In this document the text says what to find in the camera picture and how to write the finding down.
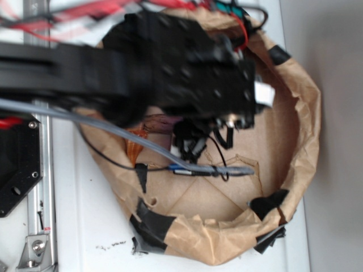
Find brown paper bag bin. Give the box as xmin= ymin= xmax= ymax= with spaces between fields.
xmin=76 ymin=6 xmax=322 ymax=266

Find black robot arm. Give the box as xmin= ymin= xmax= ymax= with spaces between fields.
xmin=1 ymin=11 xmax=275 ymax=128

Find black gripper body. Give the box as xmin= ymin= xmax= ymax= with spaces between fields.
xmin=153 ymin=16 xmax=274 ymax=129

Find aluminium extrusion rail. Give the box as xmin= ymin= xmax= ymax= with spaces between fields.
xmin=15 ymin=16 xmax=59 ymax=272

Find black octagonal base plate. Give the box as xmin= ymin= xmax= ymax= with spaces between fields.
xmin=0 ymin=119 xmax=41 ymax=218

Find thin black cable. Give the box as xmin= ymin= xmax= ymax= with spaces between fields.
xmin=79 ymin=124 xmax=230 ymax=182

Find red wires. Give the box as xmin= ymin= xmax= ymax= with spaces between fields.
xmin=0 ymin=0 xmax=250 ymax=49

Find grey cable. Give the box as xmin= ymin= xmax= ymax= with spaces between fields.
xmin=0 ymin=97 xmax=255 ymax=177

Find silver corner bracket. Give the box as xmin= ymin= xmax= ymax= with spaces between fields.
xmin=16 ymin=234 xmax=51 ymax=271

